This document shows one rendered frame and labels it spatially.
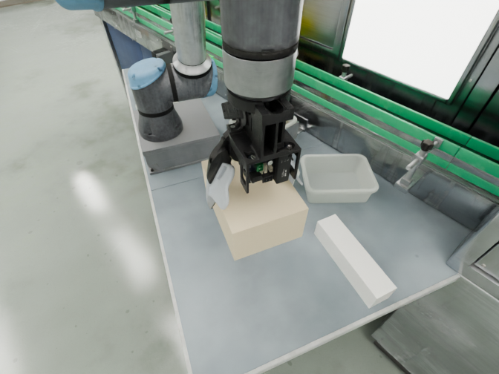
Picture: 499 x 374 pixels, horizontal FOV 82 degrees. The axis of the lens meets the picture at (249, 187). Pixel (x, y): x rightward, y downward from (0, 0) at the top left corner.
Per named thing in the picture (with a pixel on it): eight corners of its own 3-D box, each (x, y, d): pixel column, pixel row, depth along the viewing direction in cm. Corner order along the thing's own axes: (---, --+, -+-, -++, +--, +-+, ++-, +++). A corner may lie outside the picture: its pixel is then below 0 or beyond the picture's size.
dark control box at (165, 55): (174, 67, 159) (171, 51, 153) (161, 71, 155) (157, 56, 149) (166, 62, 163) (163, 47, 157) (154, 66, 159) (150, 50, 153)
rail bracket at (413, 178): (419, 187, 93) (457, 129, 76) (392, 214, 85) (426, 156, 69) (406, 179, 95) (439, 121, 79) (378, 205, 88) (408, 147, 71)
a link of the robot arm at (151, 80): (135, 98, 98) (122, 57, 88) (174, 92, 101) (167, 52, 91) (137, 116, 90) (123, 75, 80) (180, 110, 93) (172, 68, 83)
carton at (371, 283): (368, 308, 70) (376, 298, 66) (313, 233, 85) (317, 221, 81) (387, 297, 72) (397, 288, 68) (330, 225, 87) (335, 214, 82)
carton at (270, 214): (234, 260, 45) (232, 234, 40) (206, 190, 55) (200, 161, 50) (301, 236, 48) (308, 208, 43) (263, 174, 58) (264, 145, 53)
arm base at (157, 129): (145, 147, 95) (137, 122, 88) (134, 123, 105) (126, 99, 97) (188, 134, 100) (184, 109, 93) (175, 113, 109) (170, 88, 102)
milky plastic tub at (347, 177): (373, 208, 93) (382, 191, 86) (303, 210, 93) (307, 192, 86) (357, 171, 105) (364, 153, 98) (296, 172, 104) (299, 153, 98)
